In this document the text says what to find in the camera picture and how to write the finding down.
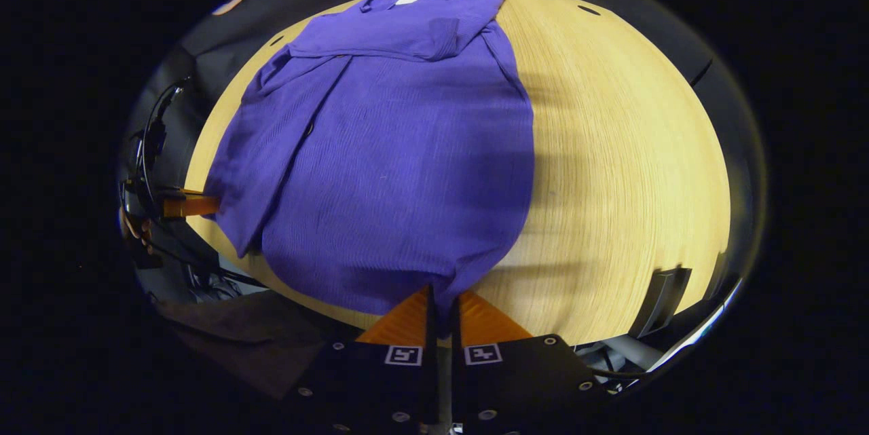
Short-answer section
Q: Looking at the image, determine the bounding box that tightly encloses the black table edge bracket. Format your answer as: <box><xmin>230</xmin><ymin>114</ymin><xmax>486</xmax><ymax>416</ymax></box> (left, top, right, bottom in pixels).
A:
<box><xmin>628</xmin><ymin>265</ymin><xmax>693</xmax><ymax>339</ymax></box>

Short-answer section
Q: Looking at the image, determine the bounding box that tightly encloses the dark brown cloth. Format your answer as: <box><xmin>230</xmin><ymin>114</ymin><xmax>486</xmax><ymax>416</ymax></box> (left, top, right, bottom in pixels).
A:
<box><xmin>155</xmin><ymin>291</ymin><xmax>340</xmax><ymax>400</ymax></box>

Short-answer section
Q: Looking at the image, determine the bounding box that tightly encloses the purple shirt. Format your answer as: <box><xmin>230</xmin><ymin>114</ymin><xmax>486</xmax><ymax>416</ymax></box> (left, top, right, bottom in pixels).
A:
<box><xmin>202</xmin><ymin>0</ymin><xmax>537</xmax><ymax>339</ymax></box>

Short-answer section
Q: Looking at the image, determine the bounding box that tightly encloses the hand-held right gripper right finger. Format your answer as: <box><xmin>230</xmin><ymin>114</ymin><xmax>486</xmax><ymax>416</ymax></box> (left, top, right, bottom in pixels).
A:
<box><xmin>451</xmin><ymin>289</ymin><xmax>607</xmax><ymax>435</ymax></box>

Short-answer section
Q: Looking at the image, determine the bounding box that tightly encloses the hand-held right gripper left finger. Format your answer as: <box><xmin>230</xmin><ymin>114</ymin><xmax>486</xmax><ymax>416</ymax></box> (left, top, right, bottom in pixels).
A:
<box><xmin>282</xmin><ymin>286</ymin><xmax>439</xmax><ymax>435</ymax></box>

